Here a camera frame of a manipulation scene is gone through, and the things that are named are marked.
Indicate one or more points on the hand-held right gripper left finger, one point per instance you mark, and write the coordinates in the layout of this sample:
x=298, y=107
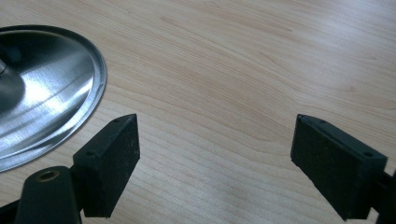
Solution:
x=107, y=165

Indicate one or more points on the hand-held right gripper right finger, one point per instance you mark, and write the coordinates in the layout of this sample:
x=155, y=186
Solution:
x=330, y=168

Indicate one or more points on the stainless steel pot lid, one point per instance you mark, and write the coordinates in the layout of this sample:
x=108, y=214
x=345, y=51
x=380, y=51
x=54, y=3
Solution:
x=46, y=93

